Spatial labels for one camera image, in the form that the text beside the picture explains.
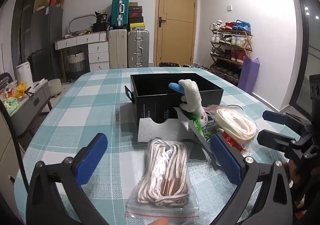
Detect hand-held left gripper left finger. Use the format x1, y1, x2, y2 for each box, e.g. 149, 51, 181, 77
26, 133, 108, 225

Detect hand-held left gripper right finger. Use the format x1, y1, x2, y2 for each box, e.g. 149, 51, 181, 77
211, 133, 295, 225

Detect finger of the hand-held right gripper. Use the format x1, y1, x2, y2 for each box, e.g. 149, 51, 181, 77
257, 129, 308, 160
262, 110, 311, 136

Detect red white packet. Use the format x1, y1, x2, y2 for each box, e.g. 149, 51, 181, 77
221, 131, 244, 152

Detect white green medicine packet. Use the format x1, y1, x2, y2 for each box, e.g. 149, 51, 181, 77
197, 127, 218, 146

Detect bag with beige strap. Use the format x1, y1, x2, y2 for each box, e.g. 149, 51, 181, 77
206, 105, 258, 150

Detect white foam piece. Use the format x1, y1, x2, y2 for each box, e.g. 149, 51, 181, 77
137, 116, 192, 143

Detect bag of pale shoelaces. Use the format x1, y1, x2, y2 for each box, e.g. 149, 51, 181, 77
125, 137, 200, 218

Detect black cardboard box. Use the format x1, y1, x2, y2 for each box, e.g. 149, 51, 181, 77
124, 73, 224, 124

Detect person's right hand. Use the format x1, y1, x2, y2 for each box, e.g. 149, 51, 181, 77
282, 162, 301, 185

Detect purple bag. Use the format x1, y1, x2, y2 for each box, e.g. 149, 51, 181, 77
237, 56, 260, 96

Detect wooden shoe rack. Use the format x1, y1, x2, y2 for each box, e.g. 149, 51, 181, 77
209, 28, 253, 83

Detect white plush rabbit toy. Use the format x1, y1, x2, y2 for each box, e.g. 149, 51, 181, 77
169, 79, 209, 128

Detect grey side cabinet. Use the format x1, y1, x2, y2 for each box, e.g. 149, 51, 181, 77
7, 81, 53, 138

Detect white round stool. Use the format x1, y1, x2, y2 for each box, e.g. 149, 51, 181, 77
49, 78, 62, 97

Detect dark glass door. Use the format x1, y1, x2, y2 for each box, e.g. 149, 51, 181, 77
289, 0, 320, 115

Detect rows of assorted shoes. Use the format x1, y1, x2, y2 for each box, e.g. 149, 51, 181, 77
209, 20, 252, 81

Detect woven laundry basket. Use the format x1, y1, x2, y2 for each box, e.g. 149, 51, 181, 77
65, 51, 87, 72

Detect pale green packet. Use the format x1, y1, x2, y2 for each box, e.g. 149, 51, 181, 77
2, 98, 19, 113

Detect yellow plastic bag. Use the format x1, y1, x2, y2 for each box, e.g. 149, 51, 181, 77
14, 81, 28, 97

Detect white desk with drawers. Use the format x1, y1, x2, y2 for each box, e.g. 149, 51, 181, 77
54, 32, 110, 72

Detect white air purifier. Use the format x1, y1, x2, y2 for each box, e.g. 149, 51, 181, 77
16, 62, 33, 88

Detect beige suitcase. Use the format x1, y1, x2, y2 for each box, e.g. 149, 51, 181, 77
108, 29, 128, 69

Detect pile of dark shoes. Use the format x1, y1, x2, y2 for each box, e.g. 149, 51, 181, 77
159, 62, 212, 70

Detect silver suitcase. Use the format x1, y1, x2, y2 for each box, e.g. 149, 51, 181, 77
127, 30, 150, 68

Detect grey office chair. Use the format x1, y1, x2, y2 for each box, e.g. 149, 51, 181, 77
0, 73, 13, 91

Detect wooden door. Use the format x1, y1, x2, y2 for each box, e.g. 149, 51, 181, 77
155, 0, 198, 67

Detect grey refrigerator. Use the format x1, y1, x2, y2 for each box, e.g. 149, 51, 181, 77
31, 5, 63, 82

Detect black shopping bag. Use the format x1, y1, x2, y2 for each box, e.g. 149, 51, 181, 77
93, 11, 108, 33

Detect teal suitcase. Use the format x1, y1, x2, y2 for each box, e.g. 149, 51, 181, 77
111, 0, 130, 28

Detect black shoebox with red logo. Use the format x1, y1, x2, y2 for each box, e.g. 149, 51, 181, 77
129, 12, 144, 24

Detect dark glass cabinet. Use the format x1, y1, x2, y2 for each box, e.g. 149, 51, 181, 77
11, 0, 42, 66

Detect black cable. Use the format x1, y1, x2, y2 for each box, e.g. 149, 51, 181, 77
0, 101, 29, 192

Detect white oval frame mirror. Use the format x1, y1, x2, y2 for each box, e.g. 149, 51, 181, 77
69, 13, 97, 34

